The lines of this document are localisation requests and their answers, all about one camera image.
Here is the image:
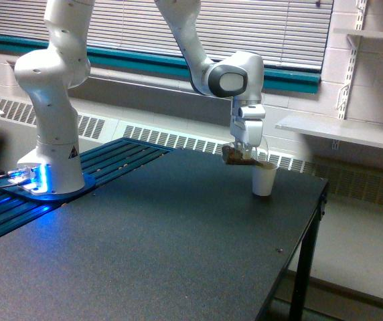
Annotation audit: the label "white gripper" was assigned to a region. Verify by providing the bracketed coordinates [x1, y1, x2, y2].
[230, 98, 266, 158]

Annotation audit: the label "clear plastic cup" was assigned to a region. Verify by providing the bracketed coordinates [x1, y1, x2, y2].
[222, 137, 269, 166]

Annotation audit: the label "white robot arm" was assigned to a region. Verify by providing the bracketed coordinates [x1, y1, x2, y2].
[14, 1, 265, 196]

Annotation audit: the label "white paper cup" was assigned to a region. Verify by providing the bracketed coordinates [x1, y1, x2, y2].
[252, 162, 278, 197]

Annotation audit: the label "white window blinds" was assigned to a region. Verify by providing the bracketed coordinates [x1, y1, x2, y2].
[0, 1, 333, 70]

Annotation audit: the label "black table leg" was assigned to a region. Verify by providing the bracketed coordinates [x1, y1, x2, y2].
[289, 183, 329, 320]

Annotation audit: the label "white baseboard radiator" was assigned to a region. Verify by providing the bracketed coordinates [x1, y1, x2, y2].
[0, 98, 383, 205]

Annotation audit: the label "lower white wall shelf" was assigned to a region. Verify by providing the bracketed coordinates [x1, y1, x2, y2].
[276, 114, 383, 148]

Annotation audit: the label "white wall shelf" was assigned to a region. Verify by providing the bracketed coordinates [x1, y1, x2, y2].
[333, 28, 383, 41]
[276, 114, 383, 148]

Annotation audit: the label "white shelf bracket rail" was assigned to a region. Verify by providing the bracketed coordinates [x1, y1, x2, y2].
[334, 0, 368, 120]

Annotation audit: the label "upper white wall shelf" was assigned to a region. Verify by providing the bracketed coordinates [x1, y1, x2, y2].
[333, 28, 383, 41]

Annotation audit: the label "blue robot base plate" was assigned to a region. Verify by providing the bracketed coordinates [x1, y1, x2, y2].
[0, 174, 96, 203]

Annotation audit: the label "blue slotted aluminium rail bed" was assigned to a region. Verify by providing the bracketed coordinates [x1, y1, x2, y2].
[0, 138, 173, 237]

